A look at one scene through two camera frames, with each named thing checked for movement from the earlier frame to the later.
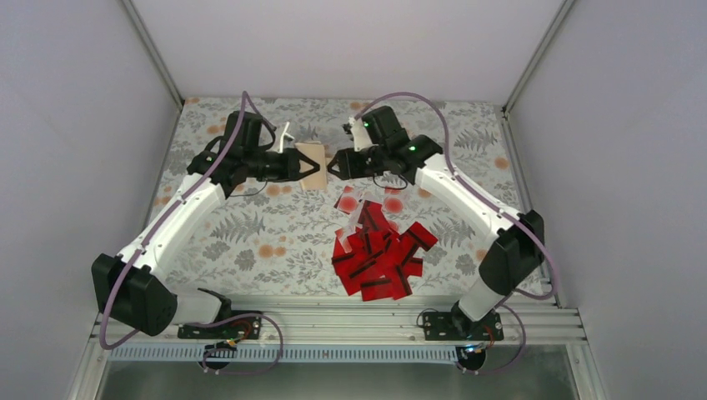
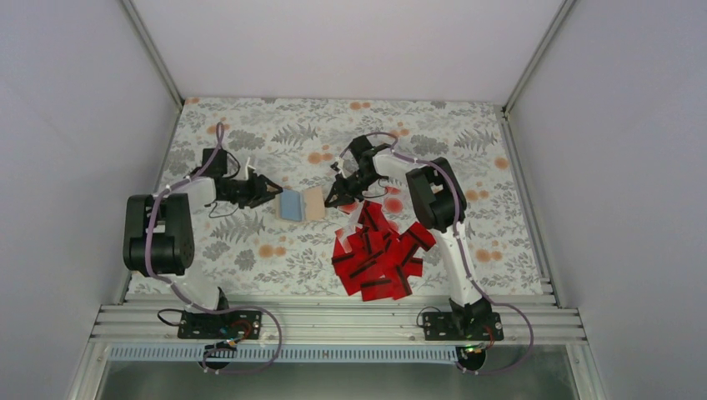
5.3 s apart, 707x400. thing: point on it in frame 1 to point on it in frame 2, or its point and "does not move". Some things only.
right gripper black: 348,168 to 341,191
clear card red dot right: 393,201 does not move
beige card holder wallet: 315,152 to 298,206
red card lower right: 400,284 does not move
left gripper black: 289,172 to 258,191
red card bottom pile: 378,290 does not move
